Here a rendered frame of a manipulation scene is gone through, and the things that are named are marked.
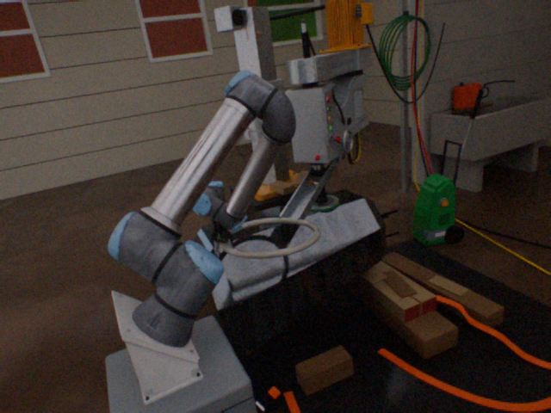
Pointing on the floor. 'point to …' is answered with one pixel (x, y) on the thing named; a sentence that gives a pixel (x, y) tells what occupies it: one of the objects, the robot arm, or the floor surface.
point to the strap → (456, 388)
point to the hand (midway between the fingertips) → (224, 253)
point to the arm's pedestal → (205, 402)
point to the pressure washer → (437, 208)
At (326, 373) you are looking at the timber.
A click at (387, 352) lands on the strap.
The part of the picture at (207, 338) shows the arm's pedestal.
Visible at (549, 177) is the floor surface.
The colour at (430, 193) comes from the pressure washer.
